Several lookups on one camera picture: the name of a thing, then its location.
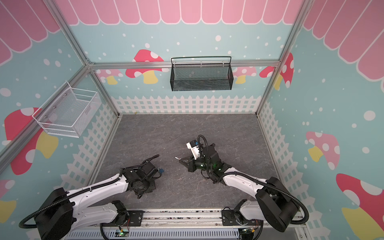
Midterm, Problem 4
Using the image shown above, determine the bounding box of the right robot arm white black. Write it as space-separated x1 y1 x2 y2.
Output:
179 135 310 232

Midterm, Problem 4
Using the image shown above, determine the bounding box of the white wire wall basket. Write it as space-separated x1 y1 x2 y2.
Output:
32 82 102 138

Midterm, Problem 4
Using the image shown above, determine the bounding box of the black mesh wall basket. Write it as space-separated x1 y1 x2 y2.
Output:
170 56 234 92

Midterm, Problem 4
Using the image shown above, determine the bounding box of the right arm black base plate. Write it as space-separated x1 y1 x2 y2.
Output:
221 209 260 226

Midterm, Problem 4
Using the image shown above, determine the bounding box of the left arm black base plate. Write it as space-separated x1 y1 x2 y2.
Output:
119 211 144 227

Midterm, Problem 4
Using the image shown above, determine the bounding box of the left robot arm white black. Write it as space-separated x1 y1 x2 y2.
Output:
19 155 162 240

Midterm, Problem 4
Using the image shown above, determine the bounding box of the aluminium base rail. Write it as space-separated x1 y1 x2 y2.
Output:
56 208 310 232

